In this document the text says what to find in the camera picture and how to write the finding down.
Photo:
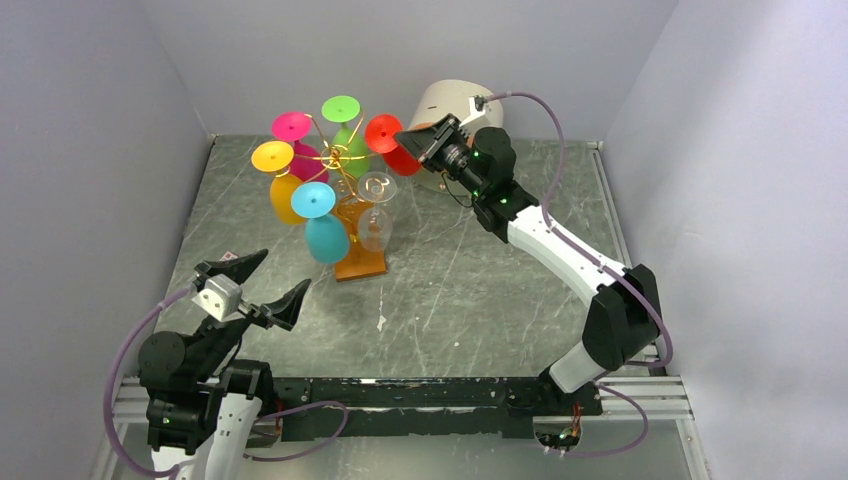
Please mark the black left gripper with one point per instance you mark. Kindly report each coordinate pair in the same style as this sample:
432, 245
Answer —
281, 311

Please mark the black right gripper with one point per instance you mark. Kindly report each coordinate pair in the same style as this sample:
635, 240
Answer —
427, 143

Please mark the red plastic wine glass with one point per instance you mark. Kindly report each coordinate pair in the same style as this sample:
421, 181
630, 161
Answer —
380, 138

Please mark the green plastic wine glass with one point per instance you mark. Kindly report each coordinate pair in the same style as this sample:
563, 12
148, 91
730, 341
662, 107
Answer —
345, 110

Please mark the blue plastic wine glass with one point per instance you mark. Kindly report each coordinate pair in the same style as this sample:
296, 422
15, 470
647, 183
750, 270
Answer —
326, 236

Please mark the clear plastic wine glass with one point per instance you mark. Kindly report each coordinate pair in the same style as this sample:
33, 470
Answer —
375, 224

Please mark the magenta plastic wine glass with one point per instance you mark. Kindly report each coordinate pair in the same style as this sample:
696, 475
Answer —
292, 127

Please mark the orange plastic wine glass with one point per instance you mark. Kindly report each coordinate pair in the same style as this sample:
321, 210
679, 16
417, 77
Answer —
275, 158

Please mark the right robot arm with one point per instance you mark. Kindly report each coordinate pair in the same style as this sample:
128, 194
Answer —
622, 301

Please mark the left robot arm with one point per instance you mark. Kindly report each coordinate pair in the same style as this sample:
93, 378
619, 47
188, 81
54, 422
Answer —
203, 400

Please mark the round pastel drawer cabinet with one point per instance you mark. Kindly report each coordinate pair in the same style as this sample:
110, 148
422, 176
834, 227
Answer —
451, 96

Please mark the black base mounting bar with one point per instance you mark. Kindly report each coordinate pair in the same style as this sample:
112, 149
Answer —
359, 407

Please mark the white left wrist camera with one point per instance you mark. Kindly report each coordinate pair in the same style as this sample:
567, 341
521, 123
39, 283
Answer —
219, 297

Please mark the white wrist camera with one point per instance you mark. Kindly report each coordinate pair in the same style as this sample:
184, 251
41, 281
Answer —
219, 297
477, 117

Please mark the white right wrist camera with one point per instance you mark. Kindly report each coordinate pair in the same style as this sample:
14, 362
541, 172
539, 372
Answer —
477, 117

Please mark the gold wire wine glass rack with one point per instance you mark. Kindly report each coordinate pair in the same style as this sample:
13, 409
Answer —
359, 263

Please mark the aluminium frame rail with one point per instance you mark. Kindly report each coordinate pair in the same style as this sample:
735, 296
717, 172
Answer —
664, 398

